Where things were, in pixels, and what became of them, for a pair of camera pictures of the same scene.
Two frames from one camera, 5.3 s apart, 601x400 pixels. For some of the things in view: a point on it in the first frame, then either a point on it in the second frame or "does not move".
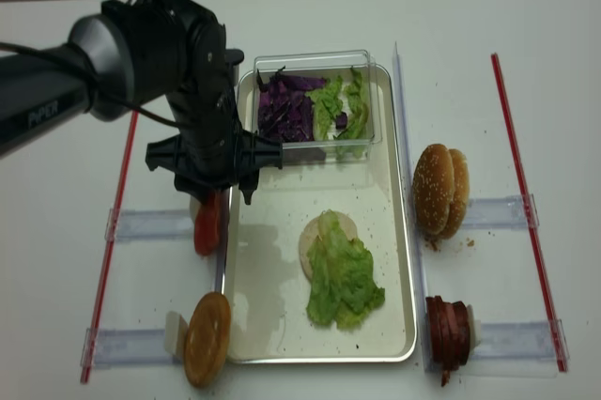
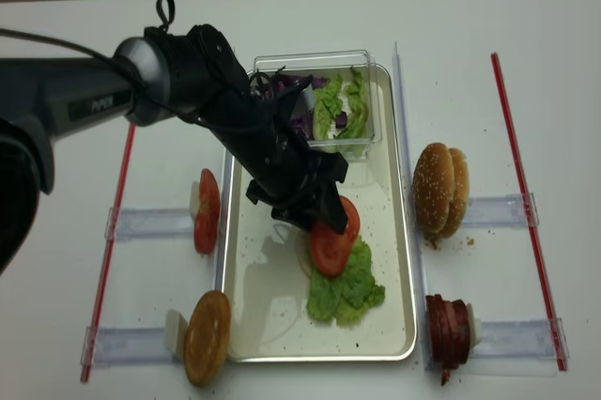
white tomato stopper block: x=194 y=207 does not move
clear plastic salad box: x=324 y=107 does not move
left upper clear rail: x=146 y=224 does not move
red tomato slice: x=207 y=223 -> x=331 y=250
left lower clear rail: x=128 y=346 does not move
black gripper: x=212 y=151 -> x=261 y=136
